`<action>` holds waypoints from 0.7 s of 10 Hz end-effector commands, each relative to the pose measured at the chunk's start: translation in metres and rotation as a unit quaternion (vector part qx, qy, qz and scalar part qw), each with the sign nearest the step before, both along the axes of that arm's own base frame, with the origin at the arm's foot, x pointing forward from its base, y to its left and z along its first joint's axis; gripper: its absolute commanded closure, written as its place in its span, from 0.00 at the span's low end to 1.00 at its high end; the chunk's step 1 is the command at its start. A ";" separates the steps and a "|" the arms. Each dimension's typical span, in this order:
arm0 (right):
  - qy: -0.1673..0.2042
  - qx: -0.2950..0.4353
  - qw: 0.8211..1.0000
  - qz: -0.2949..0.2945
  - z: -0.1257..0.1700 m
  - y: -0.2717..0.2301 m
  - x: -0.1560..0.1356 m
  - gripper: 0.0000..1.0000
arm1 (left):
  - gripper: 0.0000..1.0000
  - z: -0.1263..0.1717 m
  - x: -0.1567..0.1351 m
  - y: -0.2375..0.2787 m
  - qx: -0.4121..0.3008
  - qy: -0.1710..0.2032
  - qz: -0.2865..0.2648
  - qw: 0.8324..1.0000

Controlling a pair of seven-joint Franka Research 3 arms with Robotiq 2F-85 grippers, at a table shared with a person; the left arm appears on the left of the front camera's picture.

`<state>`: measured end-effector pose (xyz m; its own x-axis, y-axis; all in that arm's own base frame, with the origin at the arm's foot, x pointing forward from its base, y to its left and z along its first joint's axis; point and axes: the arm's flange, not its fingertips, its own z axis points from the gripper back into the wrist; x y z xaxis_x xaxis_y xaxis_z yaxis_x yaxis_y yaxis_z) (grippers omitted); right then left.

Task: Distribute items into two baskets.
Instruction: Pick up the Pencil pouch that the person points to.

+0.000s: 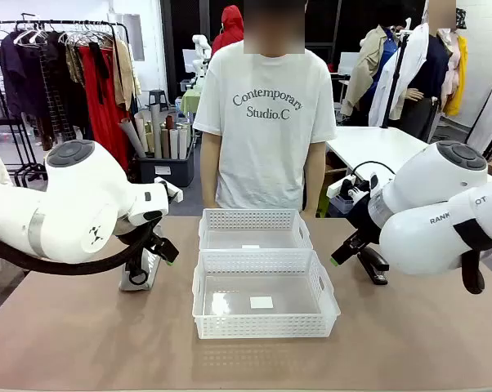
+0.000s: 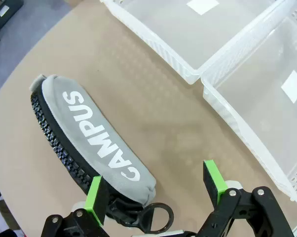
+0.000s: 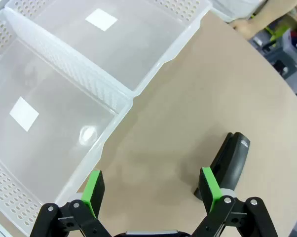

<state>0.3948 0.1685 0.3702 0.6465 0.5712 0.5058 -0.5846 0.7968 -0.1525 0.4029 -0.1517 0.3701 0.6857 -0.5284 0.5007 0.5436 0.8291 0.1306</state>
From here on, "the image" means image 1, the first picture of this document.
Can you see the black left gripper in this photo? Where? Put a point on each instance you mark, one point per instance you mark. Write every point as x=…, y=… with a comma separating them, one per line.
x=127, y=228

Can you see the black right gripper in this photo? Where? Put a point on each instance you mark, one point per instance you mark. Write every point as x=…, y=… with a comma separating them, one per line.
x=364, y=220

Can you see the black stapler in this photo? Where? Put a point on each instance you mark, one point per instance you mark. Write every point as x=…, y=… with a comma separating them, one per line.
x=377, y=267

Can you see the grey CAMPUS zipper pouch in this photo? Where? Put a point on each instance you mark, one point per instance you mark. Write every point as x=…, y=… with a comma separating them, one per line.
x=127, y=283

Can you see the person's right forearm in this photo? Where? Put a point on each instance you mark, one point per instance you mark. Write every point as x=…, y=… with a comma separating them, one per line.
x=210, y=188

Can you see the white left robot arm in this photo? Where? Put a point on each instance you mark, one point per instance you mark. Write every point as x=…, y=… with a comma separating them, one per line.
x=78, y=196

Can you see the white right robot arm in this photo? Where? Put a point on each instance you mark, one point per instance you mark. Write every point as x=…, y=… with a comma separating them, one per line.
x=426, y=192

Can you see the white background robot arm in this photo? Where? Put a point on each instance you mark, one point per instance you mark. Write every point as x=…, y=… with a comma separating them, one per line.
x=201, y=45

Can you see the person's left forearm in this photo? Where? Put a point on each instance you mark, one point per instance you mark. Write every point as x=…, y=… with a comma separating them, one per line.
x=313, y=192

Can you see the white basket under table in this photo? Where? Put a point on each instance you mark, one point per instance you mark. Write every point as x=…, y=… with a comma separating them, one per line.
x=342, y=206

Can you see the yellow-green item under table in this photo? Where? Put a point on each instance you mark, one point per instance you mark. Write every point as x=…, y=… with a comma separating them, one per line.
x=323, y=204

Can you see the dark grey storage bin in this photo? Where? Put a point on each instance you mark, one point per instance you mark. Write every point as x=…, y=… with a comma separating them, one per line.
x=164, y=173

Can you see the white perforated plastic basket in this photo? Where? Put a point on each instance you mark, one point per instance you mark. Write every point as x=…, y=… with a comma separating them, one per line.
x=266, y=326
x=254, y=228

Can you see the white side table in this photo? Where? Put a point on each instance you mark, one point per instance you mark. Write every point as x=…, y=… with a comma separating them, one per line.
x=372, y=147

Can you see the white paper roll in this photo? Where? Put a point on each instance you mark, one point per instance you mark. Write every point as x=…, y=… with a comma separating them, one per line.
x=183, y=143
x=173, y=145

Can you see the cream paper roll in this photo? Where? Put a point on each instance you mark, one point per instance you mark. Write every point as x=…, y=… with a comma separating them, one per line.
x=143, y=134

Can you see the person in white T-shirt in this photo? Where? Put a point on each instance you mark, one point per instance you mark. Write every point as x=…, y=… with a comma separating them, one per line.
x=266, y=163

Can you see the grey paper roll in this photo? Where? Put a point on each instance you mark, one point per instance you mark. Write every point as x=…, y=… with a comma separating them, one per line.
x=131, y=136

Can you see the tall grey cardboard tube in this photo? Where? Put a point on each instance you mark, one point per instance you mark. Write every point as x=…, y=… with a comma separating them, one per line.
x=156, y=130

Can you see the brown paper roll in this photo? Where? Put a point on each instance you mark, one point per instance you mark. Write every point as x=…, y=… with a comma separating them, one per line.
x=170, y=122

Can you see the red dress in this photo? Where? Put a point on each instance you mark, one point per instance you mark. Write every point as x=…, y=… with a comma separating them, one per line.
x=103, y=114

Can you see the green cloth covered table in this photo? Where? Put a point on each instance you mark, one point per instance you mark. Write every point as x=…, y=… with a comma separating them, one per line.
x=190, y=100

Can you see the black plastic stool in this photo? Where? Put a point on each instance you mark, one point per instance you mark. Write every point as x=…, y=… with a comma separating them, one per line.
x=157, y=96

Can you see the beige garment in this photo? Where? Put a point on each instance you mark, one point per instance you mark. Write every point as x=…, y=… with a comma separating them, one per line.
x=125, y=77

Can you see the beige trench coat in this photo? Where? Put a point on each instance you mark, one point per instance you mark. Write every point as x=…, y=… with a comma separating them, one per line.
x=364, y=69

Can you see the black garment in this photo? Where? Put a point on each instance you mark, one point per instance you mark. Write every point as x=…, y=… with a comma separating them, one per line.
x=62, y=102

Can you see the black stand pole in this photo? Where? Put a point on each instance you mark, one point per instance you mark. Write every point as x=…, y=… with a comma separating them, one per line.
x=397, y=73

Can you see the white monitor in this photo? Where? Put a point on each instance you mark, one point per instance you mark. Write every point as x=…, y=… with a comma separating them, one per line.
x=188, y=61
x=348, y=63

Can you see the white shirt on stand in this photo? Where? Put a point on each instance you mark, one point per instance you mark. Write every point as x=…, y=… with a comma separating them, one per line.
x=409, y=65

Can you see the yellow garment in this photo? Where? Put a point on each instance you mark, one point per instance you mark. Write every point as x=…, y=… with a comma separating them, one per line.
x=458, y=90

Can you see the dark navy garment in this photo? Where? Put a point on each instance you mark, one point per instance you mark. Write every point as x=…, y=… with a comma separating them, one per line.
x=13, y=73

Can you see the person in red hoodie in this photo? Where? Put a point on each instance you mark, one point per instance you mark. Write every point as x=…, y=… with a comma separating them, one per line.
x=229, y=24

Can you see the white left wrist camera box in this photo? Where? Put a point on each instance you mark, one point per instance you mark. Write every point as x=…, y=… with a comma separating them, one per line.
x=170, y=192

